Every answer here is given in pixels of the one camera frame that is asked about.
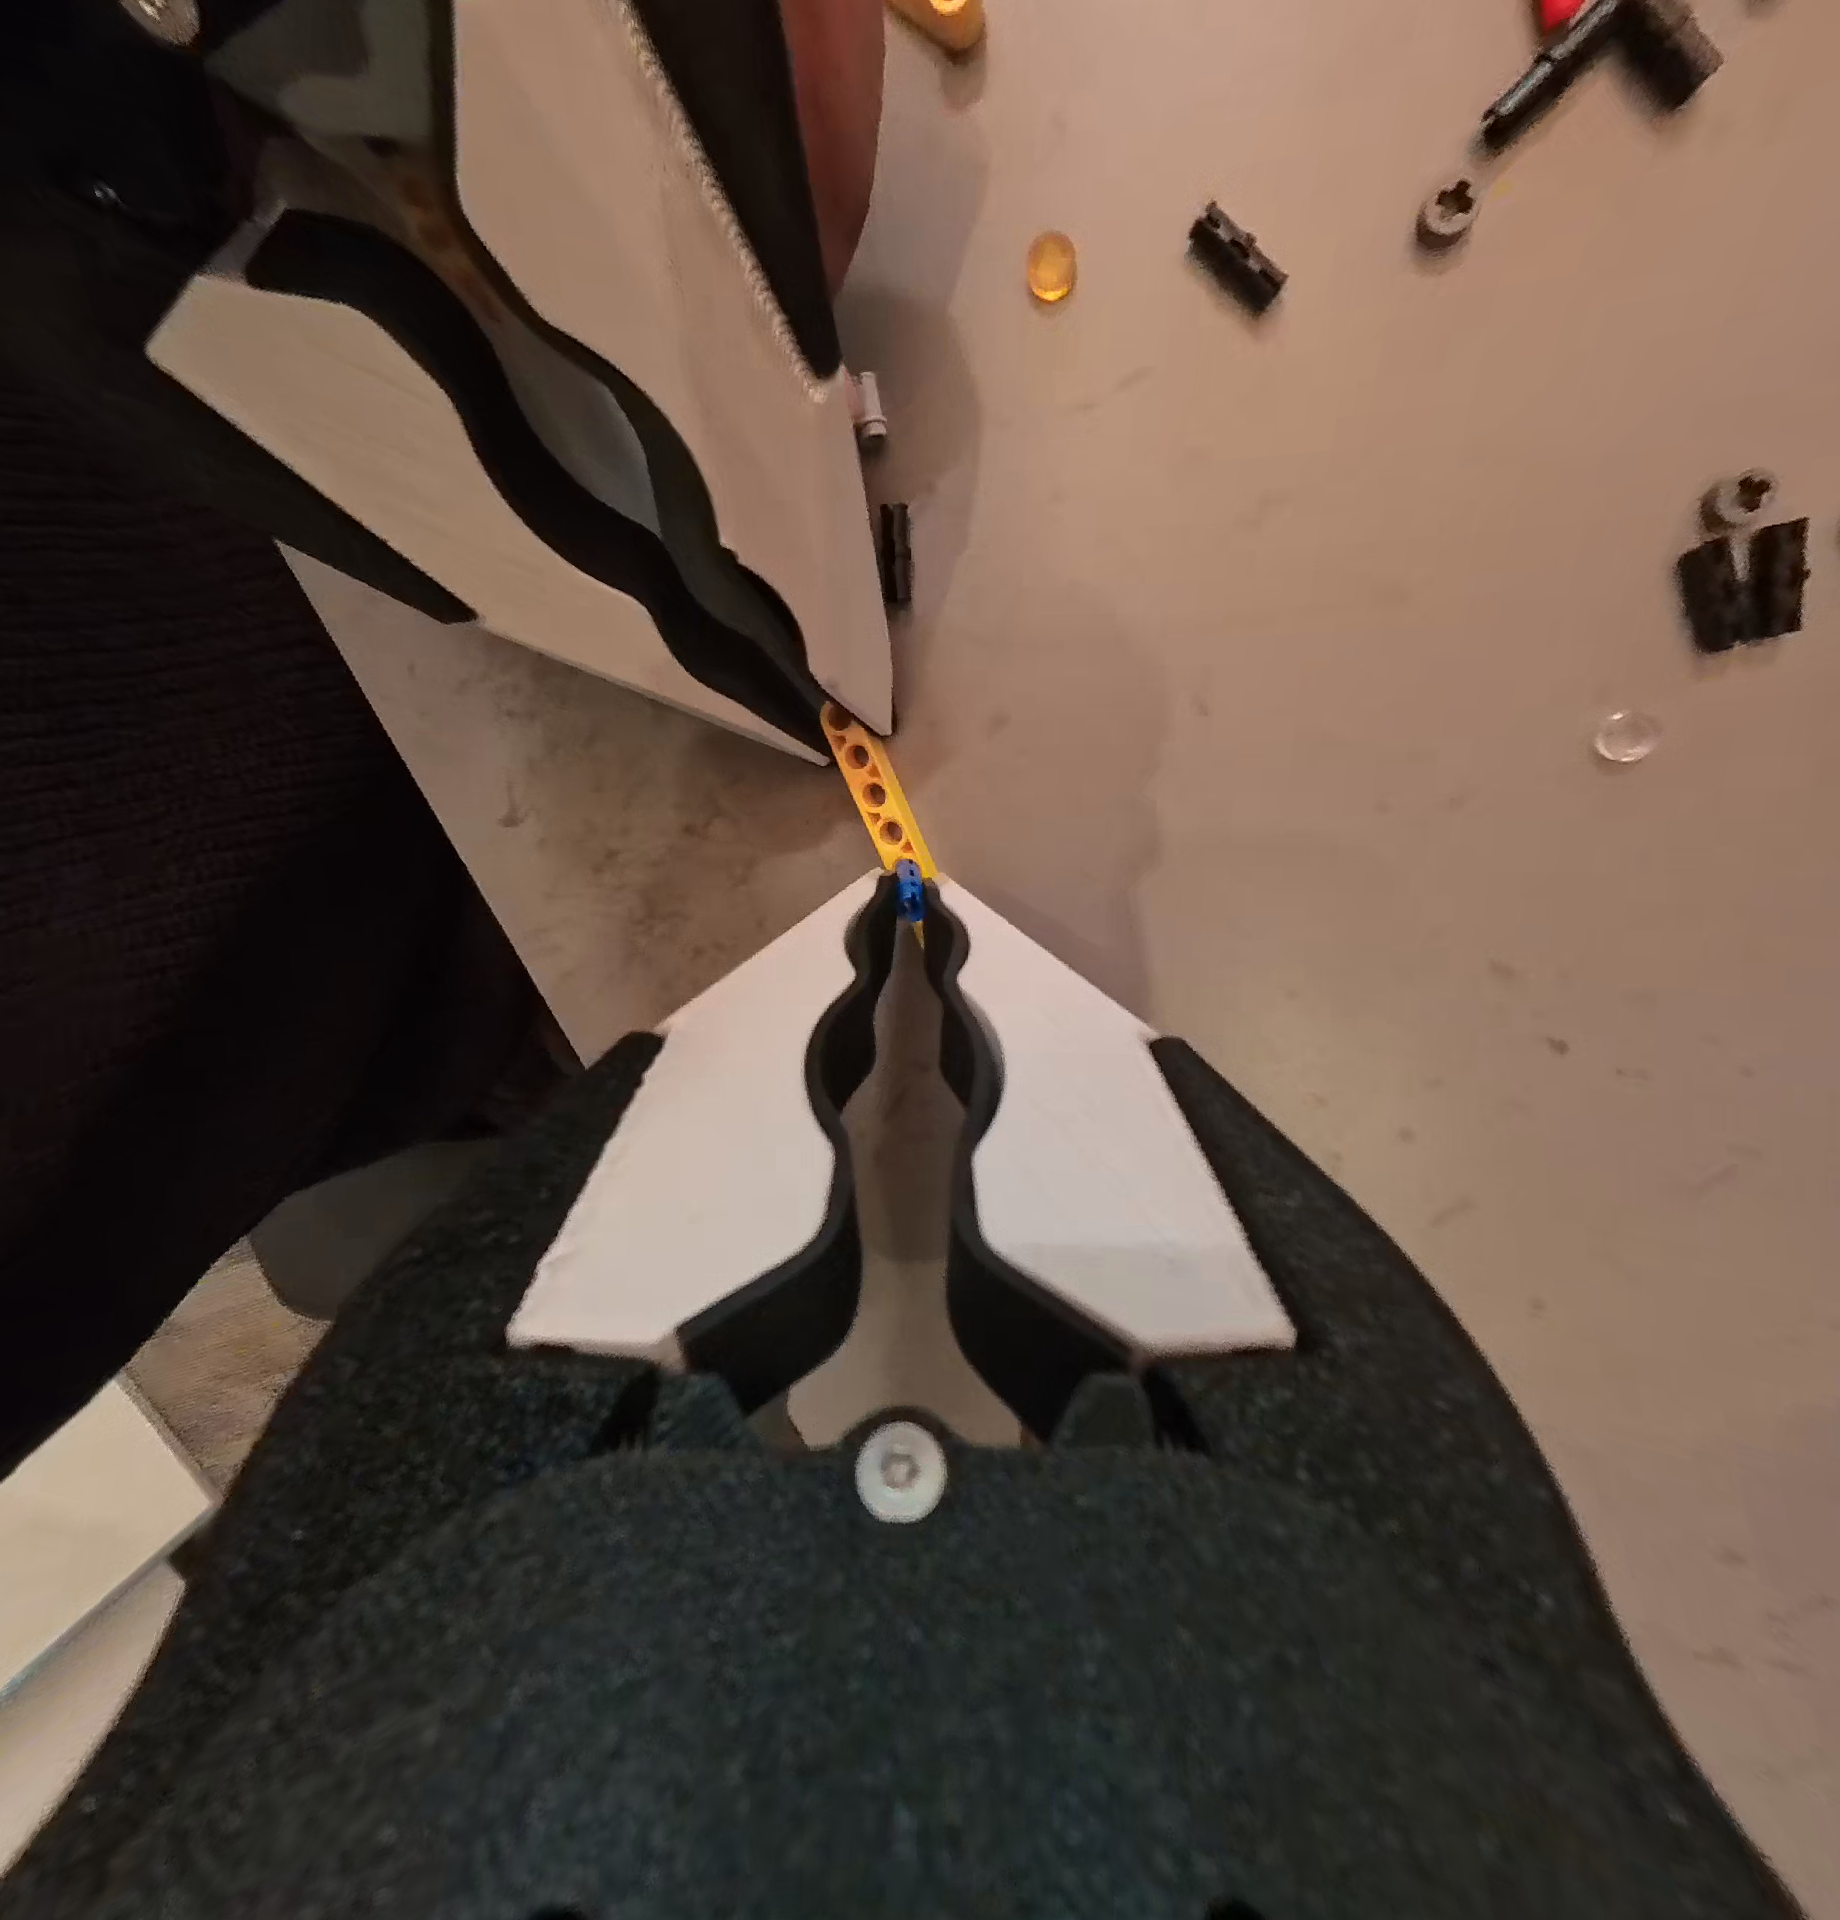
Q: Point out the person's left hand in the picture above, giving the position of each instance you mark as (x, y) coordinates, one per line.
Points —
(843, 120)

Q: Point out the yellow holed beam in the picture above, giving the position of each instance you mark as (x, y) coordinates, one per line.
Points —
(879, 795)

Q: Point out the grey small pin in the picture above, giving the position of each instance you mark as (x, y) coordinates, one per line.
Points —
(870, 409)

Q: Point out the yellow holed connector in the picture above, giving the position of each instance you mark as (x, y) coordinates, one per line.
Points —
(939, 18)

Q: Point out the blue connector pin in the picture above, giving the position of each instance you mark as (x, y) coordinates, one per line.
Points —
(912, 895)

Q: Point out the grey axle bush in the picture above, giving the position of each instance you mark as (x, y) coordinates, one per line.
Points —
(1743, 503)
(1448, 211)

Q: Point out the black toothed block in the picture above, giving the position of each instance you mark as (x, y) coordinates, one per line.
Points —
(1744, 592)

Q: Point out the white flat board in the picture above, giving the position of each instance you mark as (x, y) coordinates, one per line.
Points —
(51, 1516)

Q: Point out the orange translucent round stud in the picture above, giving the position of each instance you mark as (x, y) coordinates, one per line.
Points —
(1050, 267)

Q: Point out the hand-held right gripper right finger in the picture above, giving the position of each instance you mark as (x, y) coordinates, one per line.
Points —
(1114, 1185)

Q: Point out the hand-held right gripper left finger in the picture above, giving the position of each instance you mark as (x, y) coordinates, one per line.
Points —
(681, 1170)

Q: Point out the person's left forearm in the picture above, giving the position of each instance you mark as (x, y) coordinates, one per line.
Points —
(141, 826)

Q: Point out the clear round stud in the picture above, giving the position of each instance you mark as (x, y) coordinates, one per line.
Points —
(1620, 738)

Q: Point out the red small pin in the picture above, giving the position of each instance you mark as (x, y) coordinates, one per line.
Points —
(1574, 15)

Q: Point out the black small connector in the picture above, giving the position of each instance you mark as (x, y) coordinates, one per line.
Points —
(1240, 256)
(897, 552)

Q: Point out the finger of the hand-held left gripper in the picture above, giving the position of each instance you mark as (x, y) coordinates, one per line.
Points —
(380, 451)
(636, 300)

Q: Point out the black axle connector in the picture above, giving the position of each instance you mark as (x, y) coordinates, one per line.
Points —
(1670, 53)

